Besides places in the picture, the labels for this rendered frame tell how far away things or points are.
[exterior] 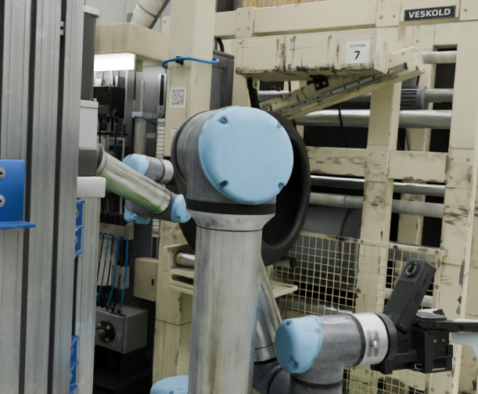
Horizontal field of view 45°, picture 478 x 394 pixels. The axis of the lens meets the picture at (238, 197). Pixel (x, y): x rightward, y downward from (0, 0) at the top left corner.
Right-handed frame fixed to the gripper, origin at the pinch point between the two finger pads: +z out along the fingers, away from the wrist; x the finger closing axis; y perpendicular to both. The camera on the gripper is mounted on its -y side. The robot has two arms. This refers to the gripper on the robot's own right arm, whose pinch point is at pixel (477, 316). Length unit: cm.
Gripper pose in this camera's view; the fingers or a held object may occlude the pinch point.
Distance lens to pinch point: 103.0
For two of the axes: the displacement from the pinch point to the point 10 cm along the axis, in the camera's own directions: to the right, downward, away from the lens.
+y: -0.1, 10.0, -0.5
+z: 9.2, 0.3, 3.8
